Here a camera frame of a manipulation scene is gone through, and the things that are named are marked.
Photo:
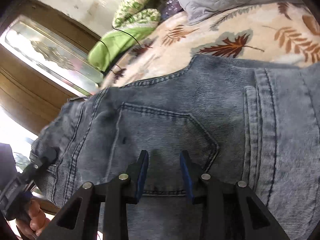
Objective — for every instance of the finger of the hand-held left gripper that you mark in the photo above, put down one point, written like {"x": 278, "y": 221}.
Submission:
{"x": 47, "y": 156}

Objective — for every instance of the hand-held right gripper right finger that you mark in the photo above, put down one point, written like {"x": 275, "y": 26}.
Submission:
{"x": 186, "y": 177}

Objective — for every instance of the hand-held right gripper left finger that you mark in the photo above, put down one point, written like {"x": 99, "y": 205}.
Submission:
{"x": 142, "y": 175}

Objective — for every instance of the blue denim pants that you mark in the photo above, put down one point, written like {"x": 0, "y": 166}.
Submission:
{"x": 162, "y": 105}

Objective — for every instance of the person's left hand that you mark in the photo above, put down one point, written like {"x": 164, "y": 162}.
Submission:
{"x": 37, "y": 222}

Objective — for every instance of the wooden door with stained glass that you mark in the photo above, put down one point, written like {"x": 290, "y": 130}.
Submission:
{"x": 37, "y": 92}

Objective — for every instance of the green patterned blanket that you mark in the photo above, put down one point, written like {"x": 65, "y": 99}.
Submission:
{"x": 115, "y": 42}

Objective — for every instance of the leaf-print blanket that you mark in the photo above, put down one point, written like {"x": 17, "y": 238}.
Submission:
{"x": 200, "y": 35}

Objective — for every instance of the purple patterned cloth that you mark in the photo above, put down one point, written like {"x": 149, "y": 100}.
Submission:
{"x": 172, "y": 6}

